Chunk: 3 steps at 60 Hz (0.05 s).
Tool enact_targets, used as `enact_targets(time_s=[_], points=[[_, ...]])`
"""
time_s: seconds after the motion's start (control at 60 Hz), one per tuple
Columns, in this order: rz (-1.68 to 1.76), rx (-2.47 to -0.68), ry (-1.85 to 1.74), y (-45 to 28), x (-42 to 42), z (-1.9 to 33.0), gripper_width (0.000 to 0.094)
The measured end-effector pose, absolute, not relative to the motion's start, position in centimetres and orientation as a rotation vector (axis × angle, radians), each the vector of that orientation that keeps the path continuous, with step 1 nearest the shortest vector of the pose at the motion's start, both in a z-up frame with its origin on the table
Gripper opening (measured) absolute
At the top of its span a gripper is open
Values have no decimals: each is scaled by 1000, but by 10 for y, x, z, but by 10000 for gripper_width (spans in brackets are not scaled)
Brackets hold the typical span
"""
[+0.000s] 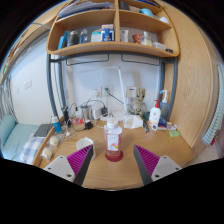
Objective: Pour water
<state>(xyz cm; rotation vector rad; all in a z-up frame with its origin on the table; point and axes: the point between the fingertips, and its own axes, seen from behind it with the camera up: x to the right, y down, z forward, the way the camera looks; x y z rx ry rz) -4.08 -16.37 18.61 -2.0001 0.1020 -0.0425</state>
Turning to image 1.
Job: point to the clear bottle with pink drink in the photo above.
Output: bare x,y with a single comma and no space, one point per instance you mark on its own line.
113,140

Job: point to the dark laptop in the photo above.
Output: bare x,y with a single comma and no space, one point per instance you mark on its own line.
43,130

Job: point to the white desk lamp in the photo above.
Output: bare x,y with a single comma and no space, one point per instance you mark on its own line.
121,83

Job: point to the grey metal frame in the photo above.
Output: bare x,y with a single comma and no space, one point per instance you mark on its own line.
49,86

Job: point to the flat round red coaster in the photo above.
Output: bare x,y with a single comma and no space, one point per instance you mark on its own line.
114,159

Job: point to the bed with plaid blanket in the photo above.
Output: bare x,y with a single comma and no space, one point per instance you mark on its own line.
23,140

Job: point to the white power adapter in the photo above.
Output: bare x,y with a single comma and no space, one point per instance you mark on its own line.
96,113

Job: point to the small green block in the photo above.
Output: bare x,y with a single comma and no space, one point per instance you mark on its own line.
174,133

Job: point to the blue spray bottle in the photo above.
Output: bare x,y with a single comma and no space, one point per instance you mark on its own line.
164,106

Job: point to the white wall switch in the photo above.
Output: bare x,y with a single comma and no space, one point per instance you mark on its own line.
28,84

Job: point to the teal pillow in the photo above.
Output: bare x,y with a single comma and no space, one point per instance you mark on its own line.
6,128

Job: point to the white cup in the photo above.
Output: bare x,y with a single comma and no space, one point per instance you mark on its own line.
83,144

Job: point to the white pump bottle red top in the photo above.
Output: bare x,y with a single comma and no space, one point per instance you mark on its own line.
154,116

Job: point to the black charger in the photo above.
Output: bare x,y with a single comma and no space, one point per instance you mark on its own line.
88,125

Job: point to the wooden shelf unit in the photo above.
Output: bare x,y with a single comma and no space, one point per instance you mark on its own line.
113,48

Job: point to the tree figure toy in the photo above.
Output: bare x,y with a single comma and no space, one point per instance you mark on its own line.
138,103

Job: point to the blue tube with white cap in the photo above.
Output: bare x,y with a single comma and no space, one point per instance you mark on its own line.
57,126

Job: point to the wrapped round bun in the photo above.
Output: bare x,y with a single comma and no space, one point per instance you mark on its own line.
46,154
54,141

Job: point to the white wall outlet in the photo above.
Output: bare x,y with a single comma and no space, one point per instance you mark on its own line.
96,91

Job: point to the wooden upper bunk frame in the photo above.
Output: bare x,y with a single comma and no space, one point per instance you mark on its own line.
23,43

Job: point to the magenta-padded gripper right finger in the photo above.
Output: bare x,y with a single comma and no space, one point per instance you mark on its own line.
165,168

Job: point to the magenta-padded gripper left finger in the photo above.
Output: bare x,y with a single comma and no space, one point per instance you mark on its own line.
60,168

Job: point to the white tissue pack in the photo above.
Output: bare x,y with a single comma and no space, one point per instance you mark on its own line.
133,121

